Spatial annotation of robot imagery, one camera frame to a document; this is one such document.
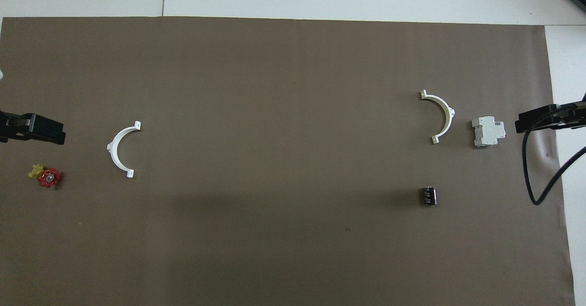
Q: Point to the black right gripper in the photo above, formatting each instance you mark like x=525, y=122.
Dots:
x=572, y=113

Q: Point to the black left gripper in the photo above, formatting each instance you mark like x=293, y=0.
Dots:
x=13, y=127

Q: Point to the red handwheel yellow valve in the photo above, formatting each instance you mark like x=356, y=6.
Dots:
x=48, y=177

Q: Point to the white circuit breaker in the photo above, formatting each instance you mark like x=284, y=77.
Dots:
x=487, y=132

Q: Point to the black cylindrical capacitor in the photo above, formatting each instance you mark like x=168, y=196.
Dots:
x=429, y=196

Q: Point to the brown paper mat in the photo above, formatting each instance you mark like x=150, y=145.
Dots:
x=293, y=68

